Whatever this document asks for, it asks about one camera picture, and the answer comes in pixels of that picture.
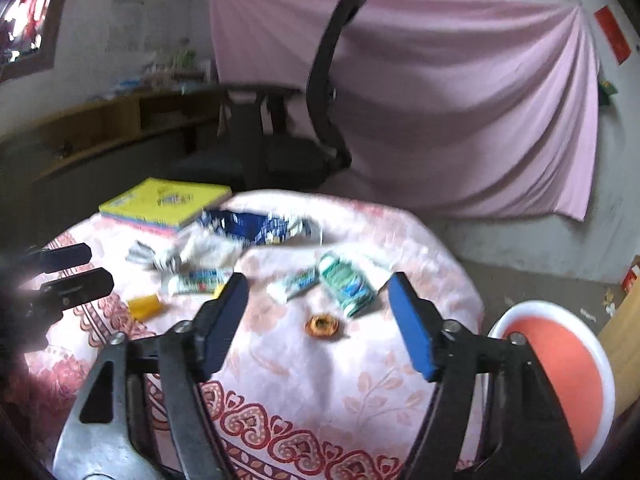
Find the white medicine sachet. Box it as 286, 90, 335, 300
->
164, 269, 233, 297
267, 266, 319, 304

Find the grey white wrapper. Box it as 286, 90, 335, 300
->
126, 226, 244, 274

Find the yellow plastic cap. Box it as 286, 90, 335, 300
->
127, 295, 164, 322

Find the green white packet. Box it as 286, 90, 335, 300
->
317, 252, 378, 318

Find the blue foil snack wrapper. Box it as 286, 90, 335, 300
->
198, 208, 323, 247

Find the brown round snack piece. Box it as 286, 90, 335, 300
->
305, 314, 341, 339

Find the orange white trash basin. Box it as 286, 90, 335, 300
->
488, 300, 616, 469

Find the yellow book stack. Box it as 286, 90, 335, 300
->
99, 178, 232, 231

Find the wooden desk shelf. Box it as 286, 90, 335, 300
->
1, 88, 219, 181

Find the black office chair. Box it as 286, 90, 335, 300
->
169, 0, 367, 192

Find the wooden cabinet board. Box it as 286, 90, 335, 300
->
598, 281, 640, 417

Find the pink hanging sheet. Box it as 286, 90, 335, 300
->
207, 0, 601, 222

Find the red paper wall sign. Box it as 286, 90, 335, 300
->
594, 6, 631, 65

